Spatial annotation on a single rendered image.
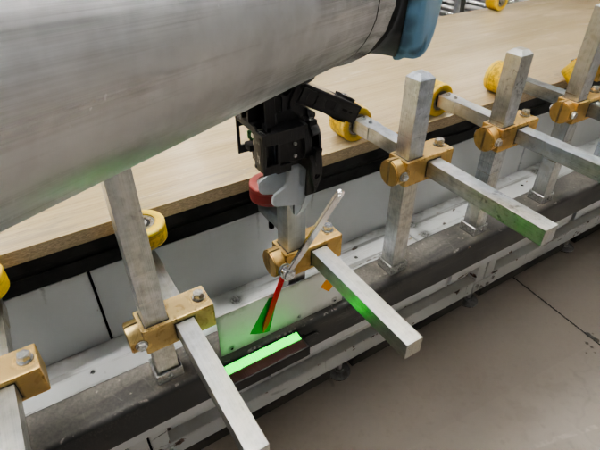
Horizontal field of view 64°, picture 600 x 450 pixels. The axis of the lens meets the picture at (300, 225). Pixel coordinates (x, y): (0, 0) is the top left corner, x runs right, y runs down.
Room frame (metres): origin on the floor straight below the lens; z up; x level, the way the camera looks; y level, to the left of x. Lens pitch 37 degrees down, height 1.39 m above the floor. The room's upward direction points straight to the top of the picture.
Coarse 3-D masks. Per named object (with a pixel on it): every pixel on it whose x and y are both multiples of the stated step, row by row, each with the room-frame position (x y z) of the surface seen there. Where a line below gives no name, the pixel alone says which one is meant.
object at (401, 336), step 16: (272, 208) 0.76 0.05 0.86; (320, 256) 0.62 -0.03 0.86; (336, 256) 0.62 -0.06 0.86; (336, 272) 0.58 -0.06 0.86; (352, 272) 0.58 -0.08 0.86; (336, 288) 0.57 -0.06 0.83; (352, 288) 0.54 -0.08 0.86; (368, 288) 0.54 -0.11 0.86; (352, 304) 0.53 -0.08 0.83; (368, 304) 0.51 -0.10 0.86; (384, 304) 0.51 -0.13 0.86; (368, 320) 0.50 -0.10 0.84; (384, 320) 0.48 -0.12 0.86; (400, 320) 0.48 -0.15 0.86; (384, 336) 0.47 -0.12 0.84; (400, 336) 0.45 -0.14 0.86; (416, 336) 0.45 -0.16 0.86; (400, 352) 0.44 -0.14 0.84; (416, 352) 0.44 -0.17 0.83
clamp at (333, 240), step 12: (276, 240) 0.65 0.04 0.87; (324, 240) 0.65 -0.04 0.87; (336, 240) 0.66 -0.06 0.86; (264, 252) 0.63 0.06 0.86; (276, 252) 0.62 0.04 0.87; (336, 252) 0.66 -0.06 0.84; (264, 264) 0.63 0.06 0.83; (276, 264) 0.60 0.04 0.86; (300, 264) 0.62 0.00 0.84; (276, 276) 0.60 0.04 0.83
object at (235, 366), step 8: (288, 336) 0.58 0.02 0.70; (296, 336) 0.58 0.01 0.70; (272, 344) 0.56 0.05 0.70; (280, 344) 0.56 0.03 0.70; (288, 344) 0.56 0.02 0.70; (256, 352) 0.54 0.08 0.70; (264, 352) 0.54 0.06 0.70; (272, 352) 0.54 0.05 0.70; (240, 360) 0.53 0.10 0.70; (248, 360) 0.53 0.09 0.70; (256, 360) 0.53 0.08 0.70; (224, 368) 0.51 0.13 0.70; (232, 368) 0.51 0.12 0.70; (240, 368) 0.51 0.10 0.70
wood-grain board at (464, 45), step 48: (528, 0) 2.37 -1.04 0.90; (576, 0) 2.37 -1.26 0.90; (432, 48) 1.64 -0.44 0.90; (480, 48) 1.64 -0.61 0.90; (576, 48) 1.64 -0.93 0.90; (384, 96) 1.22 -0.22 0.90; (480, 96) 1.22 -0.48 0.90; (528, 96) 1.26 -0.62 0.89; (192, 144) 0.95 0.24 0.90; (336, 144) 0.95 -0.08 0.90; (96, 192) 0.76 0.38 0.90; (144, 192) 0.76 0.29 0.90; (192, 192) 0.76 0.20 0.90; (240, 192) 0.80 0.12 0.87; (0, 240) 0.61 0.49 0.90; (48, 240) 0.61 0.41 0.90
